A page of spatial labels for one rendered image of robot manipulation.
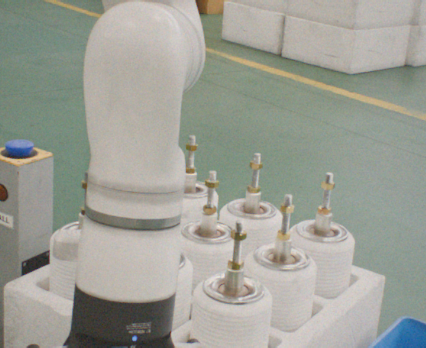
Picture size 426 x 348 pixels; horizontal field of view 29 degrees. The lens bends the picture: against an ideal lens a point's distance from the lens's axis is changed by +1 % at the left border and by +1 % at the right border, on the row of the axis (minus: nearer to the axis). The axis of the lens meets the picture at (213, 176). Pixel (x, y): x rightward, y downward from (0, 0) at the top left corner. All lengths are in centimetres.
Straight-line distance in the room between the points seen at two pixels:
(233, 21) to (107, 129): 343
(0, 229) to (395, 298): 75
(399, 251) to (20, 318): 92
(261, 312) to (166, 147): 45
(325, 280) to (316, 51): 249
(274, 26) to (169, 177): 322
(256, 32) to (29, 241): 273
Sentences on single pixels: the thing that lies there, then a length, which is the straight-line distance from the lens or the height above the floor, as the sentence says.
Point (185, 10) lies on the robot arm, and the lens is 60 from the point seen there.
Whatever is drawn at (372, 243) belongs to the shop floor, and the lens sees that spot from 182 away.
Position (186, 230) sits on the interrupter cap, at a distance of 114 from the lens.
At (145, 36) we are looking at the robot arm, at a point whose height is 61.
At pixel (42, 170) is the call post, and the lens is 123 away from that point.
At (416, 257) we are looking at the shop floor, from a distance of 179.
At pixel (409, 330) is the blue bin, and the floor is 10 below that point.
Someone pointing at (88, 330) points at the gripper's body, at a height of 40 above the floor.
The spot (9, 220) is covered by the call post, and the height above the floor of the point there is 22.
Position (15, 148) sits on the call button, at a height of 33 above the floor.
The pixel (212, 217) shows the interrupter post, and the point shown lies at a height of 28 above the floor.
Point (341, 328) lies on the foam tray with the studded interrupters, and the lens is 114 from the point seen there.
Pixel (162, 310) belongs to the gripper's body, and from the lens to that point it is 60.
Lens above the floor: 71
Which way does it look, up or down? 20 degrees down
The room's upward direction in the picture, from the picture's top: 5 degrees clockwise
